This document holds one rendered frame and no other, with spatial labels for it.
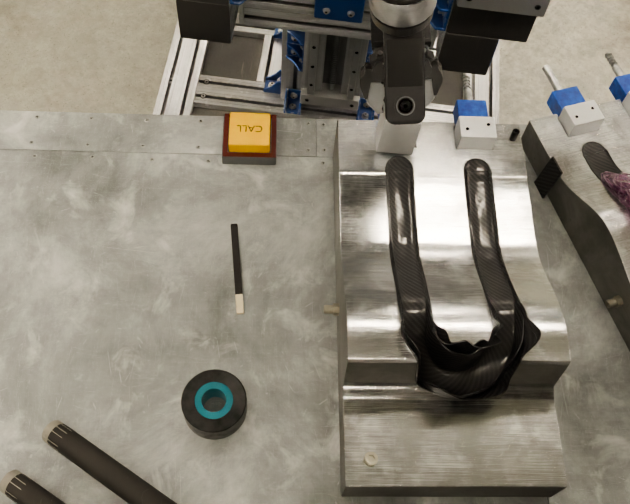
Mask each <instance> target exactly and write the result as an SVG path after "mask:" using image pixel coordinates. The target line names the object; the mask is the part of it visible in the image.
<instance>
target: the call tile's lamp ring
mask: <svg viewBox="0 0 630 504"><path fill-rule="evenodd" d="M229 117H230V114H228V113H225V118H224V136H223V154H222V156H228V157H270V158H276V115H270V118H272V137H271V153H238V152H227V148H228V129H229Z"/></svg>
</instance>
